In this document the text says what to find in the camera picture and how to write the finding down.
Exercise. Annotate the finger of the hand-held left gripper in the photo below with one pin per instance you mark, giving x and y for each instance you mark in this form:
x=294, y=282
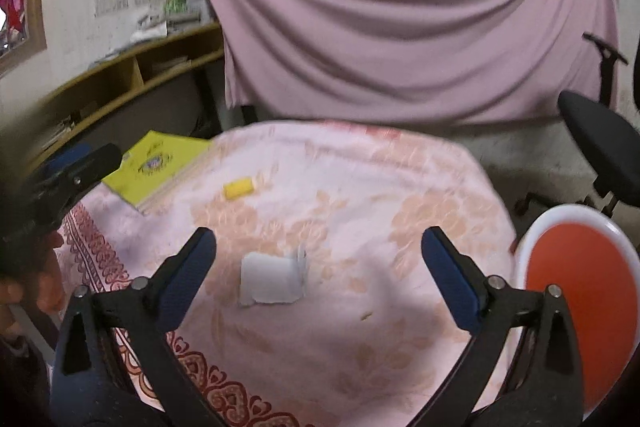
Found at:
x=85, y=177
x=67, y=159

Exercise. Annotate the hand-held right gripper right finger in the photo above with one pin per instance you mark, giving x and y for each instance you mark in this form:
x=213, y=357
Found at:
x=450, y=282

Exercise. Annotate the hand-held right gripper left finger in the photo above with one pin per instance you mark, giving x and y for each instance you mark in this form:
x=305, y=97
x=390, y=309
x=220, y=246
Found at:
x=185, y=277

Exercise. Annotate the white paper scrap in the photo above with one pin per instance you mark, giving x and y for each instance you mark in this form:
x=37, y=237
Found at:
x=270, y=279

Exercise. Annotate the orange bin with white rim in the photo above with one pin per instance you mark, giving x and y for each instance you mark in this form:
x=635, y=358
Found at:
x=580, y=297

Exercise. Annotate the person's left hand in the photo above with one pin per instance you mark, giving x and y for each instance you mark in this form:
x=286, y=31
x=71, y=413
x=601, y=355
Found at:
x=47, y=277

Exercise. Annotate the stack of shelved books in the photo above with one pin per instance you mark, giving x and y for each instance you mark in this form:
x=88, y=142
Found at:
x=65, y=127

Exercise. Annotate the yellow book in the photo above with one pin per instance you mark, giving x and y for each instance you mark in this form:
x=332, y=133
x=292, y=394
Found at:
x=155, y=167

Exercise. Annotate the small yellow eraser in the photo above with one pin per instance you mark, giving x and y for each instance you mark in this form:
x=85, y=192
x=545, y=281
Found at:
x=239, y=188

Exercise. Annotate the pink floral tablecloth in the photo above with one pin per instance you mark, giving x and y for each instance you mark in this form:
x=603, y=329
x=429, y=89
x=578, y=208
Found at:
x=350, y=207

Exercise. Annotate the loose papers on shelf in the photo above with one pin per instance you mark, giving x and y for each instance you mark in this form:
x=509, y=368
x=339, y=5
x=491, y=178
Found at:
x=150, y=27

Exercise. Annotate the green glass jar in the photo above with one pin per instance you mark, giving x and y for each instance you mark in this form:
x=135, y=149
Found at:
x=176, y=2

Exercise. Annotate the black office chair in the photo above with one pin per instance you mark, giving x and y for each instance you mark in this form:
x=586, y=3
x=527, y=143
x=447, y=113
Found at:
x=600, y=132

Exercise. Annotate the pink hanging cloth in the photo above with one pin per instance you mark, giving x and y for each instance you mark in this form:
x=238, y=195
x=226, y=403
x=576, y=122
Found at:
x=400, y=7

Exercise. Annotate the wooden wall shelf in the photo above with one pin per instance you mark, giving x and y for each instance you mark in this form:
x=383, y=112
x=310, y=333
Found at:
x=110, y=79

